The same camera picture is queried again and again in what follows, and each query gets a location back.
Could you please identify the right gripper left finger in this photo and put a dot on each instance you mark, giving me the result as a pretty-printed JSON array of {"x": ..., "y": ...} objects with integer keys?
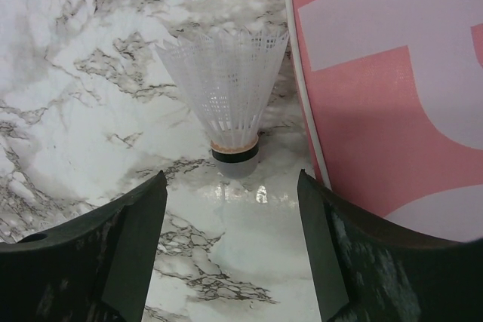
[{"x": 95, "y": 267}]

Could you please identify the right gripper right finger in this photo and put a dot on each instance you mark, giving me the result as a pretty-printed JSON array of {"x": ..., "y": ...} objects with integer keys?
[{"x": 366, "y": 268}]

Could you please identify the white shuttlecock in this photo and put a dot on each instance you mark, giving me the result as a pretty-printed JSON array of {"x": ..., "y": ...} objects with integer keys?
[{"x": 226, "y": 79}]

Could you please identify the pink racket bag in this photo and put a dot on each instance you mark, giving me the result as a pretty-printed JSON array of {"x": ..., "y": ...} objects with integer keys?
[{"x": 392, "y": 96}]

